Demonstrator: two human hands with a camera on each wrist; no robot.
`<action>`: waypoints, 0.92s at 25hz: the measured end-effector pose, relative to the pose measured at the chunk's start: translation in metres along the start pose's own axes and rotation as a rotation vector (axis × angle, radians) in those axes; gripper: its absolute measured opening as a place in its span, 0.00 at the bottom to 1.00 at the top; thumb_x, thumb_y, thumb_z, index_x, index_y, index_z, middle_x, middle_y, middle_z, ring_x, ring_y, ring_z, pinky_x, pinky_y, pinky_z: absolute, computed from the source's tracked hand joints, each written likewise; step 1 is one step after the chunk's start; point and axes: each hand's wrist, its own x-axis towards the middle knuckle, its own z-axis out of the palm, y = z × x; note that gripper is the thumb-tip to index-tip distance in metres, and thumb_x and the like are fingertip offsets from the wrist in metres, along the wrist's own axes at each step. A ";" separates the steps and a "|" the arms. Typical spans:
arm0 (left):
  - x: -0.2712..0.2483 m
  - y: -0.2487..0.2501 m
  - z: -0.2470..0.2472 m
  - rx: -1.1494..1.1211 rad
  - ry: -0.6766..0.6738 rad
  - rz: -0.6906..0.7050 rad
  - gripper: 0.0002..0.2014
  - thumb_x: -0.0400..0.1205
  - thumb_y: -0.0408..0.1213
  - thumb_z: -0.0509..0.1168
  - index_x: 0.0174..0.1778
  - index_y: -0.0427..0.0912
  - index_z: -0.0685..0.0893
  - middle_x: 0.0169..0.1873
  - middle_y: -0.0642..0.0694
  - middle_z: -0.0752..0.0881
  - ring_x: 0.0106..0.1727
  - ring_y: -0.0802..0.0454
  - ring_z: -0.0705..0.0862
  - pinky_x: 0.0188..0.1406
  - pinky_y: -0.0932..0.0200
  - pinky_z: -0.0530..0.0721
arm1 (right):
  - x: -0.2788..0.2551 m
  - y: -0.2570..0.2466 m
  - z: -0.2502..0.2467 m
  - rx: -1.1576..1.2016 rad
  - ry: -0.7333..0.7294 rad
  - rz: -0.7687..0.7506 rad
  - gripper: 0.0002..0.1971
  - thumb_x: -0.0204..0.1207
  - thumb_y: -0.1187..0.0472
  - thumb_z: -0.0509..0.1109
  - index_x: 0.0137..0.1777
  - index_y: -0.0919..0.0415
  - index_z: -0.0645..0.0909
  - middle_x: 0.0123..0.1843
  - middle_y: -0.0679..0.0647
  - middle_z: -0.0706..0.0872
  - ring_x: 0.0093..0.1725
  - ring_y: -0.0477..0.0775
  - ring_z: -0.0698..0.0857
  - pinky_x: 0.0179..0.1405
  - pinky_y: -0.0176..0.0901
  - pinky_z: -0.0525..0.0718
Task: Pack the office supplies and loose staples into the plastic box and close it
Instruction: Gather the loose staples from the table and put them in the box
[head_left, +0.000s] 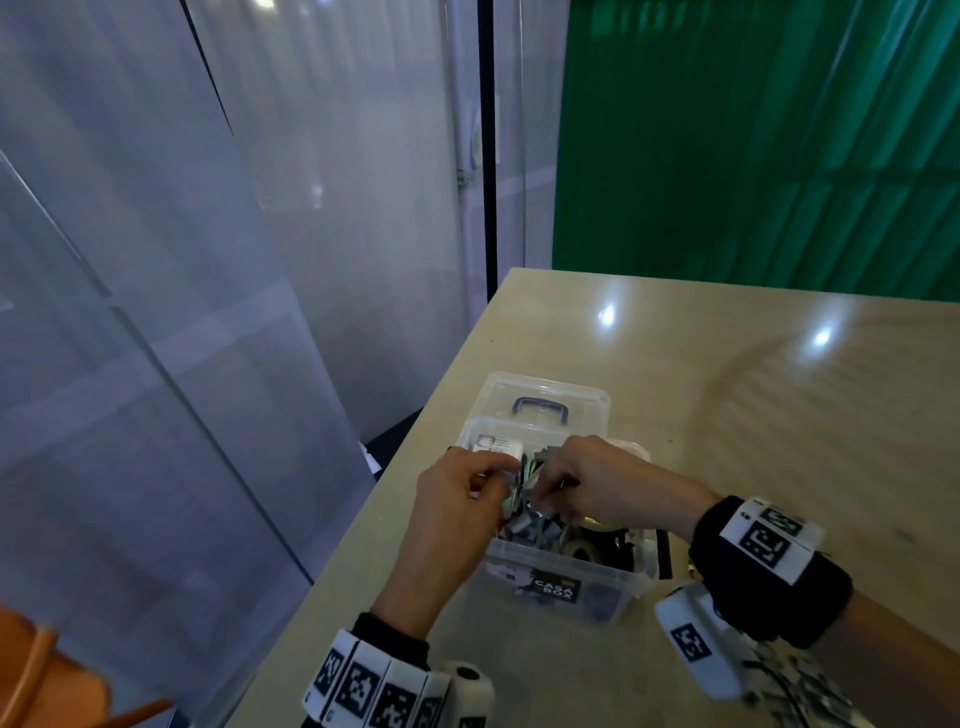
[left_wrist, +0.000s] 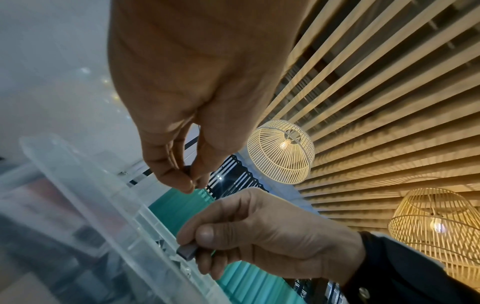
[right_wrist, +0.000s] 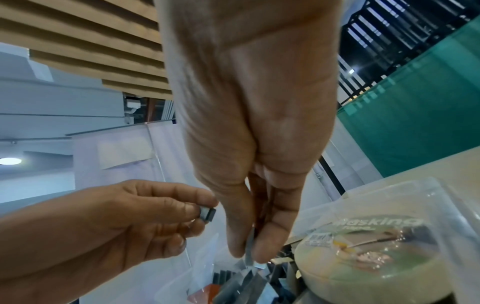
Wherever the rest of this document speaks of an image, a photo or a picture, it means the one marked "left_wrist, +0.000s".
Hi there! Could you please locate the person's left hand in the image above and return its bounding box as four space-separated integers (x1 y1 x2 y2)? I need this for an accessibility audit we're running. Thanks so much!
106 0 316 194

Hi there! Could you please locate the person's right hand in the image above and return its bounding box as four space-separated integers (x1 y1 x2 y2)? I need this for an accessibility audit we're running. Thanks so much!
176 188 368 284

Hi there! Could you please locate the single silver staple strip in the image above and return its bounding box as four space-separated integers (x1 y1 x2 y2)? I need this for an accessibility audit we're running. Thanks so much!
176 242 201 262

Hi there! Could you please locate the transparent storage box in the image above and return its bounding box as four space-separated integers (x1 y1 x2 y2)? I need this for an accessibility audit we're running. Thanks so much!
0 133 234 304

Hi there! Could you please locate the green curtain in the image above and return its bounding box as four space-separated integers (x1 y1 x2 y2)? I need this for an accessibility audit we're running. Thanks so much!
148 188 309 304

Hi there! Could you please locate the wicker pendant lamp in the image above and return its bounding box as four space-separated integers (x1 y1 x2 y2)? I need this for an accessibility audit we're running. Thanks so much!
387 187 480 291
246 119 316 186

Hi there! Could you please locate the black marker wristband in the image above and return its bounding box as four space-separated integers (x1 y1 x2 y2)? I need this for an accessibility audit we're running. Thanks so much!
337 231 480 304

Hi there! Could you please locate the black window post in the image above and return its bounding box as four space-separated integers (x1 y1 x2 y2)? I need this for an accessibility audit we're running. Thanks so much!
127 135 201 188

